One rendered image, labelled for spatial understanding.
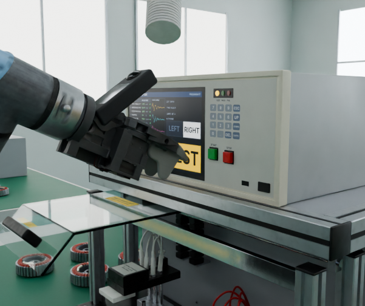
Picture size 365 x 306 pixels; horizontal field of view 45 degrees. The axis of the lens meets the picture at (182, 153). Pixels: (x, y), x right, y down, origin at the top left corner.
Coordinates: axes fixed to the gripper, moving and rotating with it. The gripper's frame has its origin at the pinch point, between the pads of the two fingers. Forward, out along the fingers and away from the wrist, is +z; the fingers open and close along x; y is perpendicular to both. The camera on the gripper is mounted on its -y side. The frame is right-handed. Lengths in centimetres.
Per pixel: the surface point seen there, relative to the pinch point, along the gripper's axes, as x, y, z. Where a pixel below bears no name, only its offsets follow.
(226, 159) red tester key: 3.8, -1.6, 6.4
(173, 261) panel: -27.4, 20.7, 30.7
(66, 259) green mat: -76, 35, 29
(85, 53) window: -468, -149, 168
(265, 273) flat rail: 15.1, 13.7, 10.4
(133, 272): -18.1, 23.6, 12.8
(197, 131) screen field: -4.4, -5.6, 5.2
